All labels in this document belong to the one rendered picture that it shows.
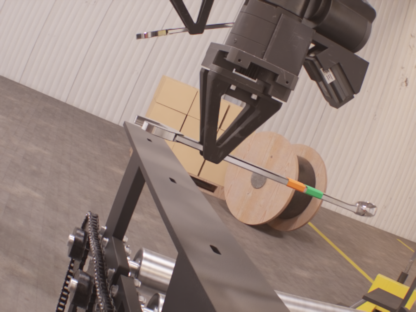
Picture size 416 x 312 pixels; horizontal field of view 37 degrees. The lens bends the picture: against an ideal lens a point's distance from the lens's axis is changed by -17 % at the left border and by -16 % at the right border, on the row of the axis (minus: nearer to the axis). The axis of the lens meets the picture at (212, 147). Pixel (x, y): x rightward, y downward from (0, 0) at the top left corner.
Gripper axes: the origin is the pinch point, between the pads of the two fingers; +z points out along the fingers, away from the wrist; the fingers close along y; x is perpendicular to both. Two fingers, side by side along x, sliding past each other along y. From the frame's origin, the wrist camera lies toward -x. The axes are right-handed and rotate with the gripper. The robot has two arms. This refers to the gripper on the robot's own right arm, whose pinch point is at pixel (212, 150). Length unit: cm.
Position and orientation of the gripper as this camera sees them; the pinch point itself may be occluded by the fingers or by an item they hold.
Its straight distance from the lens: 64.6
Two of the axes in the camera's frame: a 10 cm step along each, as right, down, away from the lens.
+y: -1.9, -1.9, 9.6
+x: -9.0, -3.7, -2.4
